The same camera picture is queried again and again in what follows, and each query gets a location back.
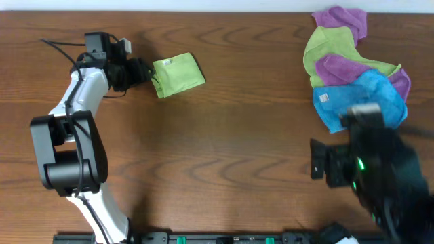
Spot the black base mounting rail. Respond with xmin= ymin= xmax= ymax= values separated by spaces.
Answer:
xmin=52 ymin=231 xmax=360 ymax=244

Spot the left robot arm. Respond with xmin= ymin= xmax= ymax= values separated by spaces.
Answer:
xmin=30 ymin=32 xmax=153 ymax=243

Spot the purple cloth at back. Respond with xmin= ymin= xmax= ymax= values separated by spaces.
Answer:
xmin=312 ymin=6 xmax=368 ymax=46

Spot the olive green microfiber cloth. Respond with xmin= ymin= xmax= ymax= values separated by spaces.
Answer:
xmin=302 ymin=26 xmax=401 ymax=88

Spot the blue microfiber cloth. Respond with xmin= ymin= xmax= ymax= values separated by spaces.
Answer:
xmin=313 ymin=70 xmax=408 ymax=134

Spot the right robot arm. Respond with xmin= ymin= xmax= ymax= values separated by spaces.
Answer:
xmin=310 ymin=112 xmax=433 ymax=243

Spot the light green microfiber cloth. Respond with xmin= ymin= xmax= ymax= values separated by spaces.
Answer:
xmin=151 ymin=52 xmax=205 ymax=98

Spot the purple microfiber cloth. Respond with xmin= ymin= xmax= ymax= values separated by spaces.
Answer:
xmin=315 ymin=54 xmax=411 ymax=100

